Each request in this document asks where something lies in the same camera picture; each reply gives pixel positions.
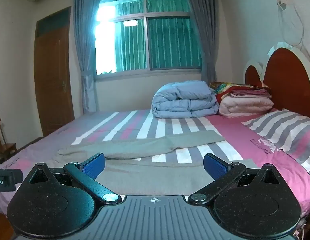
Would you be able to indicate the grey curtain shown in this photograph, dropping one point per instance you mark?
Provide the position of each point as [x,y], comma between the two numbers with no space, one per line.
[86,45]
[203,30]

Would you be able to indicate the folded pink blanket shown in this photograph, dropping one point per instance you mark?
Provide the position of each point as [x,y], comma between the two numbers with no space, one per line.
[245,105]

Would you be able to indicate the window with green awning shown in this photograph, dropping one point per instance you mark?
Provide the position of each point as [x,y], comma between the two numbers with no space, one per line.
[167,40]

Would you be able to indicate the brown wooden door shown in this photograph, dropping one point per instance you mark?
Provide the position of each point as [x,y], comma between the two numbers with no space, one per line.
[53,80]

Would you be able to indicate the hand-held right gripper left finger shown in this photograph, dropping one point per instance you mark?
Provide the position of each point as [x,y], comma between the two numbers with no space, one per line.
[94,165]

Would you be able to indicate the striped pillow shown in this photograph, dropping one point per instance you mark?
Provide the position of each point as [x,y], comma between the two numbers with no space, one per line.
[282,130]

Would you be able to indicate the white wall hook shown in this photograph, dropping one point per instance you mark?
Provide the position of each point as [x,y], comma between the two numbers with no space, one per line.
[281,0]

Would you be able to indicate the bed with striped sheet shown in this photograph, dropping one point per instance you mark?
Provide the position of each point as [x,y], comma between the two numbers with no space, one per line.
[245,135]

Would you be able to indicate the folded colourful blanket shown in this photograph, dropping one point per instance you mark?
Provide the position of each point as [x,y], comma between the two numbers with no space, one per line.
[232,87]

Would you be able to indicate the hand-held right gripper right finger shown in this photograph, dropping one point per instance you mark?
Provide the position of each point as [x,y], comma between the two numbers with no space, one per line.
[215,167]

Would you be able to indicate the grey pants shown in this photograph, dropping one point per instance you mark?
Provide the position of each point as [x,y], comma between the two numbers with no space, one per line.
[145,145]

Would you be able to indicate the red and white headboard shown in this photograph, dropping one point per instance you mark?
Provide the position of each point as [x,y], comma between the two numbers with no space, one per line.
[287,80]

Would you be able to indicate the folded light blue duvet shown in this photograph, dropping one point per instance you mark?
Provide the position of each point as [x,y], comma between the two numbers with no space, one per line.
[185,100]

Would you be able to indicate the small wooden chair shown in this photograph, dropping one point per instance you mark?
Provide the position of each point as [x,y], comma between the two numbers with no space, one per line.
[4,147]

